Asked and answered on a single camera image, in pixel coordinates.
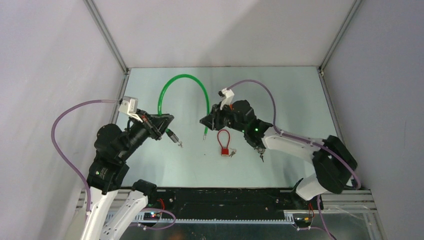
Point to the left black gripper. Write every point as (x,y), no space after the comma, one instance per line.
(152,121)

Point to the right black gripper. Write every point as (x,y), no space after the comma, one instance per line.
(212,120)

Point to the green cable lock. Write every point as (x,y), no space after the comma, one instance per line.
(187,97)

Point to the red cable lock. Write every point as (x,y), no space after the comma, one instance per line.
(224,144)

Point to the keys of red lock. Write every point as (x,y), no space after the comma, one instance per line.
(232,152)

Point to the small brass padlock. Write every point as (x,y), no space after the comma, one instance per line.
(261,152)

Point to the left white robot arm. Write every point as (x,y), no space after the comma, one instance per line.
(114,146)

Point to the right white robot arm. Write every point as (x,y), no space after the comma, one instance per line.
(333,163)

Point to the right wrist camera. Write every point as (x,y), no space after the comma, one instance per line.
(227,96)

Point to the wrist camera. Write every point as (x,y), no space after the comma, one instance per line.
(128,106)
(227,96)

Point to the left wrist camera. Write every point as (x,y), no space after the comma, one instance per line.
(128,106)

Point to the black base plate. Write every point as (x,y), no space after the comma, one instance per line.
(230,203)

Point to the slotted cable duct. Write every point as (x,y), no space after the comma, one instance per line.
(141,218)

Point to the right aluminium frame post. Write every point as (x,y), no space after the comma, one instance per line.
(339,35)

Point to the aluminium frame post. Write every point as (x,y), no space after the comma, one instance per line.
(106,34)
(339,35)

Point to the left aluminium frame post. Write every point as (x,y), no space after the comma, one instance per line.
(106,34)

